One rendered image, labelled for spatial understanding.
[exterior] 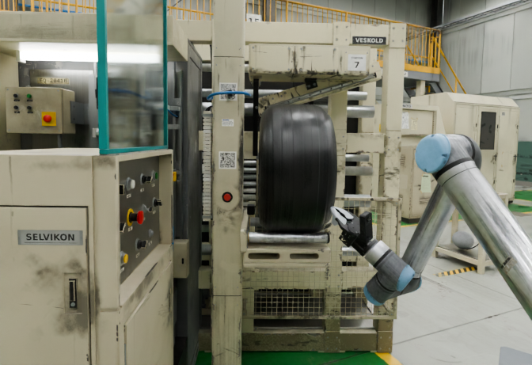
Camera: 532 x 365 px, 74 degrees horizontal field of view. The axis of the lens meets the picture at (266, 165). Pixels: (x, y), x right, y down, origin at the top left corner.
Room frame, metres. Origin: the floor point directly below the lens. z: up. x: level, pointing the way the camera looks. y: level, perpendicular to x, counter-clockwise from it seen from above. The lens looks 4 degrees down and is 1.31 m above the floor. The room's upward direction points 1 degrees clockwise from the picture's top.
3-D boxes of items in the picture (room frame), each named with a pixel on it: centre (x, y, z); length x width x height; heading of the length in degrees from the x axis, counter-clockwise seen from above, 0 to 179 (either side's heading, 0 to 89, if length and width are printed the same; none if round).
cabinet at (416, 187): (5.98, -2.62, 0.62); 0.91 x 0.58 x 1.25; 114
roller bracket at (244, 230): (1.59, 0.09, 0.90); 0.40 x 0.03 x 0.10; 1
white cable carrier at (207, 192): (1.54, 0.25, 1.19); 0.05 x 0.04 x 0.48; 1
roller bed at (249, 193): (1.97, 0.14, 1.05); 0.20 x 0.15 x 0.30; 91
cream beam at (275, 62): (1.89, -0.21, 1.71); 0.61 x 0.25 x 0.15; 91
